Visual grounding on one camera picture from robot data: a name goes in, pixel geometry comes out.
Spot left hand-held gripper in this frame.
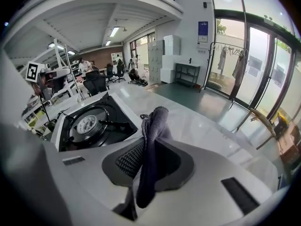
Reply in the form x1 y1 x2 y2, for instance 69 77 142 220
24 61 72 101

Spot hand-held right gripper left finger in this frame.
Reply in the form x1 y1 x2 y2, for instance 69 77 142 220
43 137 145 226

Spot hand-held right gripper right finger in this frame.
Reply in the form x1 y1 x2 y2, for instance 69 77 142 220
137 138 280 226

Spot grey cloth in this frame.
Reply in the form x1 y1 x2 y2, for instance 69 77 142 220
130 106 175 221

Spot black office chair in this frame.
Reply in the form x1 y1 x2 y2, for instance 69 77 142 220
83 70 111 97
115 64 127 83
105 64 116 83

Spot wooden chair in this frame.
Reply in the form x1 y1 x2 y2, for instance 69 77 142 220
235 106 277 150

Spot brown cardboard box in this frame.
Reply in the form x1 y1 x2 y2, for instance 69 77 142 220
279 121 301 166

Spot round grey floor cushion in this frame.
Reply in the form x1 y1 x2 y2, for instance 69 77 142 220
206 79 223 89

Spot black bag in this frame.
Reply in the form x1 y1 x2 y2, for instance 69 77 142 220
131 78 149 87

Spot beige hanging coat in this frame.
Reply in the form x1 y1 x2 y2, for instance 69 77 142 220
230 50 246 99

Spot grey metal lockers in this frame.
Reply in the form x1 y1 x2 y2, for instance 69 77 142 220
147 40 165 82

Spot black side table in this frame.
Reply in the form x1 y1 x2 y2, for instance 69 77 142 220
174 62 201 88

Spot black clothes rack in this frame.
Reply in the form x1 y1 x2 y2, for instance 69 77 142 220
199 41 250 101

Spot white low cabinet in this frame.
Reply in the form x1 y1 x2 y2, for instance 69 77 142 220
160 54 187 83

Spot light hanging garment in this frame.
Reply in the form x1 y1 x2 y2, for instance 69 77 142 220
217 48 228 72

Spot white tall cabinet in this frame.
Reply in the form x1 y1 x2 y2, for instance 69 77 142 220
163 34 182 56

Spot white metal frame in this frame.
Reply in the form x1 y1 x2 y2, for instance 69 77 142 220
53 38 86 101

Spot blue wall poster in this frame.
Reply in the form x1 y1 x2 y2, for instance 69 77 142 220
198 21 209 44

